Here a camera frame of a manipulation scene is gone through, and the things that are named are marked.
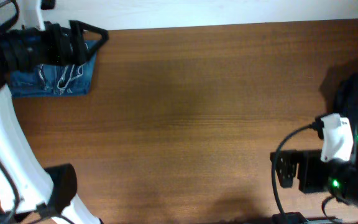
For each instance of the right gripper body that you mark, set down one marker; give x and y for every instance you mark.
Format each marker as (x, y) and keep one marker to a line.
(312, 170)

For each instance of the blue denim jeans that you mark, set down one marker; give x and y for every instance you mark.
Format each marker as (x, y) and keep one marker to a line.
(53, 81)

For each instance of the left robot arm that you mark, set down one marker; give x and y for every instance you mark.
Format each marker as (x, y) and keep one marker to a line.
(25, 186)

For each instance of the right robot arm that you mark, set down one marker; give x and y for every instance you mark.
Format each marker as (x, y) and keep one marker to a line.
(334, 167)

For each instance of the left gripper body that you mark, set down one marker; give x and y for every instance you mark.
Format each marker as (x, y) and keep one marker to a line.
(36, 46)

